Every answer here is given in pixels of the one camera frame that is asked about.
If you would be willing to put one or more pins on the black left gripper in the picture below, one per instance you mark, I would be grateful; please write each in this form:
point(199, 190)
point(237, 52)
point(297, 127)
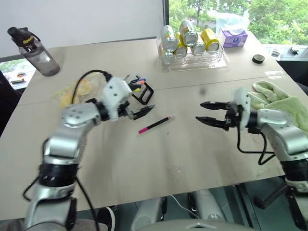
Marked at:
point(125, 109)

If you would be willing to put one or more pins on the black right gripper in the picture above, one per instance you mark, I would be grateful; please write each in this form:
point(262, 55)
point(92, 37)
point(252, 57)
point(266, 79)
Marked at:
point(232, 116)

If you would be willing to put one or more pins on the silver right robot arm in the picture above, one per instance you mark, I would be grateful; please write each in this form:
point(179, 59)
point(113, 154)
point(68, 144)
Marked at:
point(284, 130)

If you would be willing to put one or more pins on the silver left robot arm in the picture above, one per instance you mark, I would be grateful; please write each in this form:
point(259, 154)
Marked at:
point(72, 115)

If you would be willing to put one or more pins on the black pen with pink cap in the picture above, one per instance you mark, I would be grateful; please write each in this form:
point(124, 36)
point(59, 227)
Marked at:
point(156, 124)

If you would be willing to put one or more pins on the yellow highlighter pen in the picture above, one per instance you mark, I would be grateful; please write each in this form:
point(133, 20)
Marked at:
point(137, 90)

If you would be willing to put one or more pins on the orange marker pen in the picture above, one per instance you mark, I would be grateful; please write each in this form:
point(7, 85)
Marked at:
point(138, 82)

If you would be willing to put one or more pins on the clear plastic can tray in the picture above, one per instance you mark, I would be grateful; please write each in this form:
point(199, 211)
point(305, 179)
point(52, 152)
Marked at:
point(204, 61)

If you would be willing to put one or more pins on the silver drink can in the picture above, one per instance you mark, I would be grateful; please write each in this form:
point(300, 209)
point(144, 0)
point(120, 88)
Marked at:
point(198, 48)
point(167, 57)

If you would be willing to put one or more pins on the light green towel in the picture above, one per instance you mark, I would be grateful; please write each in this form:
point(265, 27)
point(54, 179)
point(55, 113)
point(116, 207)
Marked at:
point(288, 106)

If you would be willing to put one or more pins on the green yellow drink can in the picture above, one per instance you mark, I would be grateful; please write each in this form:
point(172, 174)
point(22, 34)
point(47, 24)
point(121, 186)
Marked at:
point(188, 32)
point(168, 38)

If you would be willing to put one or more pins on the purple tissue pack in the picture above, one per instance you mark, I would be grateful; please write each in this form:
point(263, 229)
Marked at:
point(234, 38)

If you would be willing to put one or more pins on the clear bag of yellow snacks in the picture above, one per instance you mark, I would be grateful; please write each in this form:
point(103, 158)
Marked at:
point(63, 97)

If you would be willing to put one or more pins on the grey rounded robot leg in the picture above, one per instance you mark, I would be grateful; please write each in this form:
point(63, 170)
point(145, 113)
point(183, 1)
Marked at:
point(148, 213)
point(208, 204)

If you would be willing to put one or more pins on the dark chair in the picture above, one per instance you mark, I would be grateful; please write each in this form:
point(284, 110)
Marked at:
point(7, 106)
point(296, 69)

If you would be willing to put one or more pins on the grey sports water bottle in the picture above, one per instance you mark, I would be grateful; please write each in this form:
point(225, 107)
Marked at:
point(39, 56)

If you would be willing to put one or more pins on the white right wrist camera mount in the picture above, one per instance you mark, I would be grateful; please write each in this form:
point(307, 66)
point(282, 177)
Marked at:
point(241, 96)

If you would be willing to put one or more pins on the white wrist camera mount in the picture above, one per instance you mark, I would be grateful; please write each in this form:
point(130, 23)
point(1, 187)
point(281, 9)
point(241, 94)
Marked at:
point(241, 96)
point(115, 90)

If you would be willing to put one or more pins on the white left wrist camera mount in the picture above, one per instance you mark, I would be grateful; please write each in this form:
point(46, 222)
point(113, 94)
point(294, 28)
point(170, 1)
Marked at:
point(115, 90)

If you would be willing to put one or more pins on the black window frame post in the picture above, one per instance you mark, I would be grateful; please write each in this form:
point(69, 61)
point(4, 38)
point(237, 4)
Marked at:
point(165, 12)

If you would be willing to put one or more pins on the black metal frame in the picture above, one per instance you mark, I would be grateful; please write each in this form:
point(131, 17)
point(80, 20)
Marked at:
point(272, 198)

